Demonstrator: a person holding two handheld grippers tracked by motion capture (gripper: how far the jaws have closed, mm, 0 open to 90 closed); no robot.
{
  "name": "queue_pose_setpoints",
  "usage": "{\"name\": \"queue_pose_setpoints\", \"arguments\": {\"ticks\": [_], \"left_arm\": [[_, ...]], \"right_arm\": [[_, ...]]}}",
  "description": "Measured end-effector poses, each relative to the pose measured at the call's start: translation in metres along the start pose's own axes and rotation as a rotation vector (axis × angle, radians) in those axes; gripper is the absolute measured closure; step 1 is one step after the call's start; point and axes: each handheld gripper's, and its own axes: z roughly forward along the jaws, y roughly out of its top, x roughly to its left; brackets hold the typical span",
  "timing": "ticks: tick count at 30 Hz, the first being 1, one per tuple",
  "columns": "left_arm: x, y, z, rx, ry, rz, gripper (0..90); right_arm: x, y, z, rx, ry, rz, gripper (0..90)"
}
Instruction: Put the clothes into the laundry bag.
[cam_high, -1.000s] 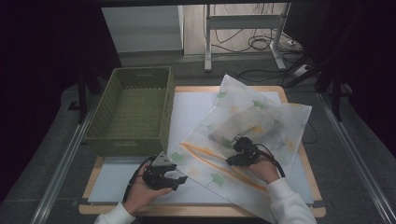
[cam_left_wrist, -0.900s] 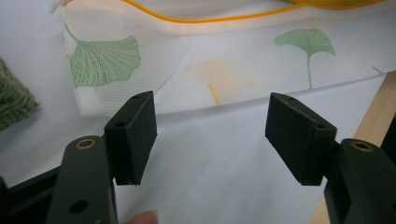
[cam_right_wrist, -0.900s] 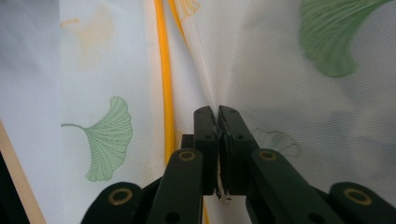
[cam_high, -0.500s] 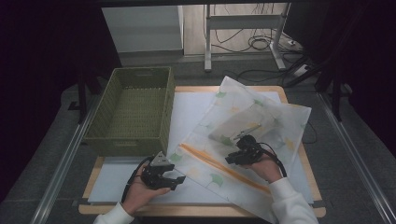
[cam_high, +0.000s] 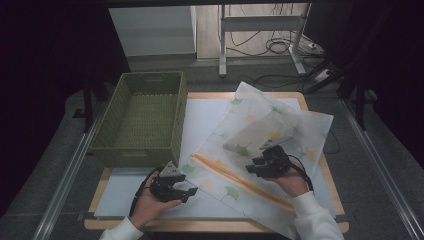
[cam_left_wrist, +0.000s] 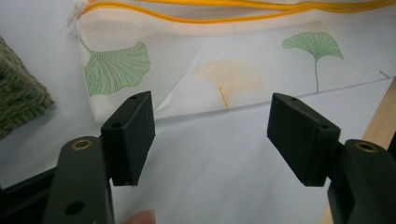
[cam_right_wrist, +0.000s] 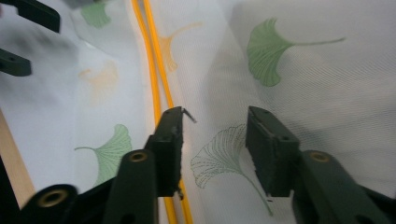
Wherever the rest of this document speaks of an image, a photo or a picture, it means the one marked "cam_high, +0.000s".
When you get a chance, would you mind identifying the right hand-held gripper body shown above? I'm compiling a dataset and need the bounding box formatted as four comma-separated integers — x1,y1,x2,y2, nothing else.
259,135,294,178

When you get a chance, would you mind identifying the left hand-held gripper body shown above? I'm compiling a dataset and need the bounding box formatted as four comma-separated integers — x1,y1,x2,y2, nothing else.
149,160,187,203

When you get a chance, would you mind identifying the beige garment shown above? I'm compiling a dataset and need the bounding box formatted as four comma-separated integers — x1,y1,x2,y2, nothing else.
222,114,296,158

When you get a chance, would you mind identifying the leaf print laundry bag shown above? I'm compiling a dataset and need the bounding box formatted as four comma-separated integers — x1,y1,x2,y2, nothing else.
179,80,334,240

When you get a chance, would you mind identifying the green woven basket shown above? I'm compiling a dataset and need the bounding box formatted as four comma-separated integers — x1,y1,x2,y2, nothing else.
88,70,189,169

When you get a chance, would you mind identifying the person's left hand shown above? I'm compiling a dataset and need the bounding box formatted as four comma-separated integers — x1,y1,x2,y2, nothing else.
129,176,183,231

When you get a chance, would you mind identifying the person's right hand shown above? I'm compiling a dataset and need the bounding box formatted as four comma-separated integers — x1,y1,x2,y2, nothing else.
266,166,309,198

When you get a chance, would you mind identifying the wooden board work surface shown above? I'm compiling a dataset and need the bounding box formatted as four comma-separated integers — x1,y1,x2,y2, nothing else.
94,97,336,219

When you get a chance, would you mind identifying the white power strip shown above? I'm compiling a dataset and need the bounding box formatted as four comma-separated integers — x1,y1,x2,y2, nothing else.
313,68,332,83

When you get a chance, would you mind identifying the black stand leg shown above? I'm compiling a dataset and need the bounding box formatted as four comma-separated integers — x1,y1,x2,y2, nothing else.
336,76,378,131
73,76,109,133

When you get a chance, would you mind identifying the dark curtain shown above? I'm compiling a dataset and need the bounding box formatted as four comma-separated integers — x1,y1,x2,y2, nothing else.
0,0,131,218
303,0,424,168

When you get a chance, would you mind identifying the white cabinet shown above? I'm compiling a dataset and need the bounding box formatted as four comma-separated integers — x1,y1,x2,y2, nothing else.
108,5,198,58

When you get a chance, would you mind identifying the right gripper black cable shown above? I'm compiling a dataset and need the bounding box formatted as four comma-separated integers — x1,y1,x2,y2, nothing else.
288,154,314,193

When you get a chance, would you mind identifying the black cable beside table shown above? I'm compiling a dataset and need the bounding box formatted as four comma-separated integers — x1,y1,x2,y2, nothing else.
323,129,341,155

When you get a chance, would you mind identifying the aluminium floor rail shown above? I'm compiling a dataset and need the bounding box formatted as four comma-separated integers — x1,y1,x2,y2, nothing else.
339,98,424,240
31,99,111,240

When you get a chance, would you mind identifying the black floor cable bundle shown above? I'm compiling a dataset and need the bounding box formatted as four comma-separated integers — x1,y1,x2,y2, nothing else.
228,3,334,94

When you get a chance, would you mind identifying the white metal desk frame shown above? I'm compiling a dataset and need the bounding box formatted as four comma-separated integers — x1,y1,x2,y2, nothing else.
218,3,313,78

